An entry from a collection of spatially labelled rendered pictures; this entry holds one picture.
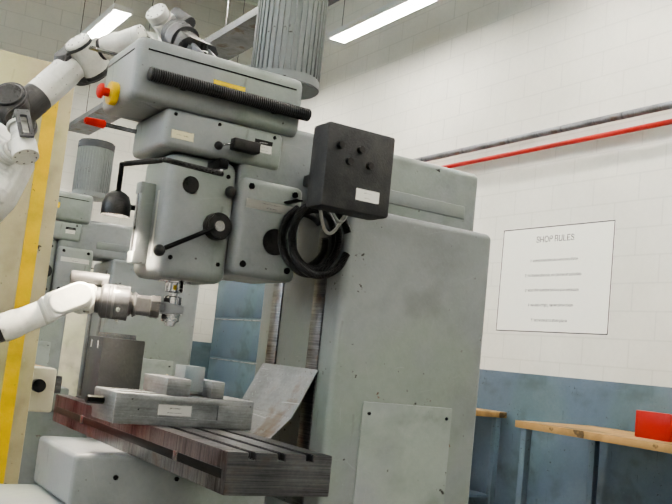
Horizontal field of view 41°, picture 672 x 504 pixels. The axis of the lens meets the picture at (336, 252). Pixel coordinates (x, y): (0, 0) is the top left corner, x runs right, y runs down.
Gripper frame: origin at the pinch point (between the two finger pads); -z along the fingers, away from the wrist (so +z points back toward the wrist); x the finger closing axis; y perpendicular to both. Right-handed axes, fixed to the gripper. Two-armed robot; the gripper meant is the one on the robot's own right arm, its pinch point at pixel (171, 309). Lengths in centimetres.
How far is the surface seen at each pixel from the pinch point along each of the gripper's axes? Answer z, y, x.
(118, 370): 11.3, 18.0, 22.7
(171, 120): 6.9, -45.9, -14.9
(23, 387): 50, 34, 165
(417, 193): -66, -43, 11
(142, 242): 9.7, -15.7, -5.4
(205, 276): -7.0, -9.0, -7.8
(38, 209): 55, -41, 163
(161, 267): 4.3, -9.5, -11.4
